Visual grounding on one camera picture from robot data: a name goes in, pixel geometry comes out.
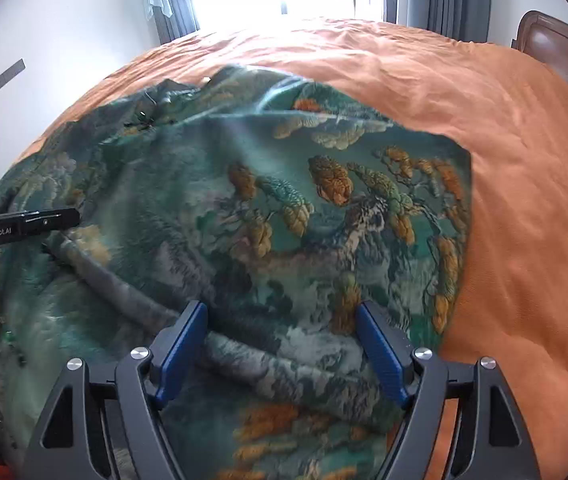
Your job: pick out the wooden headboard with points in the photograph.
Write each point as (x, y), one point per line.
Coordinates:
(559, 45)

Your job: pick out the green printed garment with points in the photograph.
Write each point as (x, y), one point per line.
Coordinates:
(264, 210)

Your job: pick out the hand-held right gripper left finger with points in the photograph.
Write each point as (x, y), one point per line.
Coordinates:
(184, 340)

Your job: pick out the orange bed cover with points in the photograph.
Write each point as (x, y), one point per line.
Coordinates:
(514, 160)

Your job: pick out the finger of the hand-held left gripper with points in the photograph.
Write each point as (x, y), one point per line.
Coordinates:
(56, 220)

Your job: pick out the grey wall plate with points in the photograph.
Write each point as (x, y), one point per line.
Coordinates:
(9, 75)

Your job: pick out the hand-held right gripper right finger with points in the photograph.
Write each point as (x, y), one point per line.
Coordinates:
(379, 345)

